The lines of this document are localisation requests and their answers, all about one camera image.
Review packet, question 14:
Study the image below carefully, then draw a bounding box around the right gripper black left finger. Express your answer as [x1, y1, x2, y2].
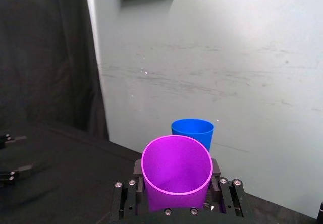
[114, 159, 150, 220]

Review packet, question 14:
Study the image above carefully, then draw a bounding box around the blue plastic cup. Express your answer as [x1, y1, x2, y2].
[171, 118, 215, 153]

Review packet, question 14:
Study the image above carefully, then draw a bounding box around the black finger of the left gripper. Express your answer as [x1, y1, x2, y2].
[0, 132, 27, 149]
[0, 164, 34, 188]

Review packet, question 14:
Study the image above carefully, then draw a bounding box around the black hanging curtain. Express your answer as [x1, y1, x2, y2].
[0, 0, 110, 141]

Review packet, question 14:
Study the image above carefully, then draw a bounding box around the purple plastic cup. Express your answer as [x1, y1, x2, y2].
[140, 134, 214, 213]

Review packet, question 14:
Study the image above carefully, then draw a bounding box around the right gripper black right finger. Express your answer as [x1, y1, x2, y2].
[208, 158, 245, 218]

